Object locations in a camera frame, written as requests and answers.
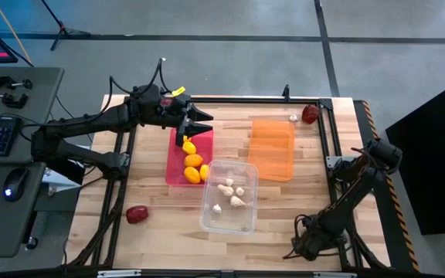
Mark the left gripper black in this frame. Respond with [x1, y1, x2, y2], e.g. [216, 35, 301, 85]
[159, 95, 215, 147]

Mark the orange yellow mango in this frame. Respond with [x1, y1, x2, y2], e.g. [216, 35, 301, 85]
[184, 153, 204, 168]
[183, 166, 202, 185]

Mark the pink plastic bin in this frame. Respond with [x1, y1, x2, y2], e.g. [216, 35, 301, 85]
[164, 127, 215, 188]

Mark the orange plastic bin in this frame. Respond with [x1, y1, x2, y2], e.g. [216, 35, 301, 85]
[247, 118, 297, 182]

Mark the clear plastic bin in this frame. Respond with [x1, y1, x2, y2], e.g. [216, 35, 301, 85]
[199, 160, 260, 236]

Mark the black hazard striped strip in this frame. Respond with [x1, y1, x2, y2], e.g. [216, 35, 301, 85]
[353, 99, 420, 273]

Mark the red onion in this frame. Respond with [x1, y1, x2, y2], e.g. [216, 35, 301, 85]
[301, 103, 321, 125]
[125, 205, 149, 225]

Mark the large black case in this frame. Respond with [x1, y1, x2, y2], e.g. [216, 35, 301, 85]
[384, 73, 445, 236]

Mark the white paper sheet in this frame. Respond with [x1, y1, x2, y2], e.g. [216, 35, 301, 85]
[40, 168, 83, 195]

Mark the black tripod stand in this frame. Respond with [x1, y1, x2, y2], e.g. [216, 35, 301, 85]
[39, 0, 92, 53]

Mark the black screw clamp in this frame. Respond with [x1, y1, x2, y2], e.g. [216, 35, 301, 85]
[0, 73, 33, 90]
[0, 89, 29, 110]

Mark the black computer mouse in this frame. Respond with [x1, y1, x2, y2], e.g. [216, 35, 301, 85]
[2, 168, 30, 203]

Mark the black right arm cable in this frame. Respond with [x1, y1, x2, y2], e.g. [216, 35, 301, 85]
[292, 214, 317, 233]

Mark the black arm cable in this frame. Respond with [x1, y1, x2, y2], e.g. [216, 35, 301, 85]
[292, 214, 317, 233]
[108, 57, 173, 96]

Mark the silver metal bracket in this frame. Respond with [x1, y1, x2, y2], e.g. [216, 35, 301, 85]
[97, 270, 142, 278]
[313, 271, 358, 278]

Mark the black aluminium table frame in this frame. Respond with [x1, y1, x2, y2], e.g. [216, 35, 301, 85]
[67, 95, 392, 271]

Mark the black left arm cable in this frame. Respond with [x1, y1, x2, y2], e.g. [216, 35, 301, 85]
[108, 57, 173, 96]

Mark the yellow cord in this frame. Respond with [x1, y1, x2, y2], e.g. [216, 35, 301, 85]
[0, 0, 34, 67]

